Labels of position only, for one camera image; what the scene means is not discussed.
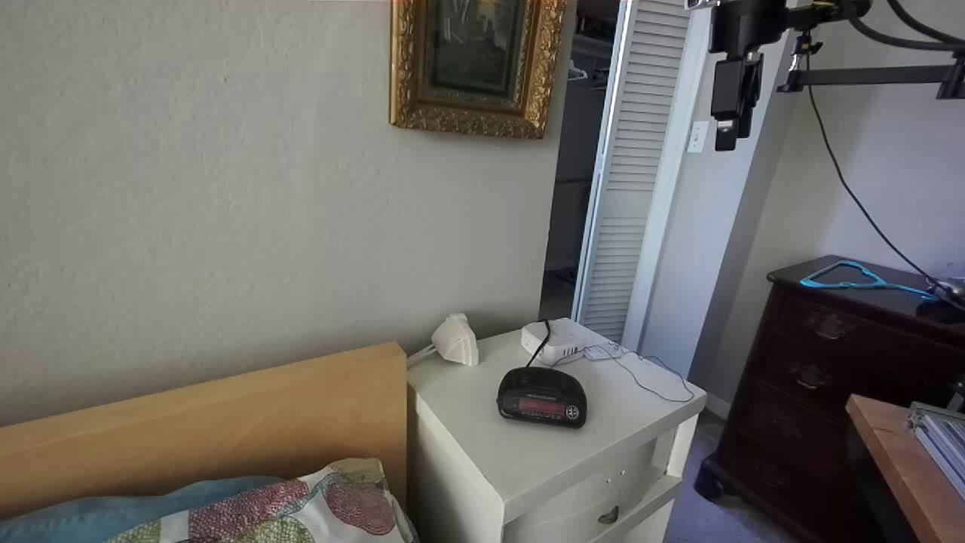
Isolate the dark wooden dresser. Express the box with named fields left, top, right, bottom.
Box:
left=690, top=252, right=965, bottom=543

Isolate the black digital alarm clock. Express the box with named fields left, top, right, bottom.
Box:
left=496, top=364, right=591, bottom=432

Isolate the black clock power cable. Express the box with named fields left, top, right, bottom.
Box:
left=524, top=316, right=556, bottom=371

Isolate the white louvered closet door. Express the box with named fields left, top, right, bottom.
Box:
left=569, top=0, right=717, bottom=357

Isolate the white nightstand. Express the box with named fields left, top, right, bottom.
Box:
left=405, top=316, right=713, bottom=543

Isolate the blue cable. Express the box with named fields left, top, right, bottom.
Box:
left=795, top=257, right=945, bottom=301

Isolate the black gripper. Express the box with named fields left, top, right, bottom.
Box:
left=710, top=0, right=795, bottom=153

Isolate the stack of papers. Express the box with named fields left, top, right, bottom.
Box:
left=904, top=397, right=965, bottom=501

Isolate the brown wooden desk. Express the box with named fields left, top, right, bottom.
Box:
left=841, top=391, right=965, bottom=543

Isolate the gold framed painting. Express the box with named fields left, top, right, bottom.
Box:
left=388, top=0, right=572, bottom=142

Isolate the light wooden headboard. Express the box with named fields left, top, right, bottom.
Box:
left=0, top=340, right=410, bottom=522

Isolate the floral patterned pillow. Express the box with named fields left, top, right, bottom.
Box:
left=104, top=454, right=419, bottom=543

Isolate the white crumpled tissue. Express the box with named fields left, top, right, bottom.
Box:
left=429, top=309, right=482, bottom=371

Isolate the thin black hanging cable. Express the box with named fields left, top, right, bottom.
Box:
left=800, top=47, right=965, bottom=304

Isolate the thin grey wire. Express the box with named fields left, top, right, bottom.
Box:
left=576, top=340, right=699, bottom=405

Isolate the blue blanket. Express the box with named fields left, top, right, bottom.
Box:
left=0, top=473, right=279, bottom=543

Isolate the black mount bar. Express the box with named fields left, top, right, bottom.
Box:
left=780, top=60, right=965, bottom=101

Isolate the small black device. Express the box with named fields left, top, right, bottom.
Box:
left=913, top=288, right=965, bottom=325

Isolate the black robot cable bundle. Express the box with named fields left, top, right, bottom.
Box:
left=848, top=0, right=965, bottom=55

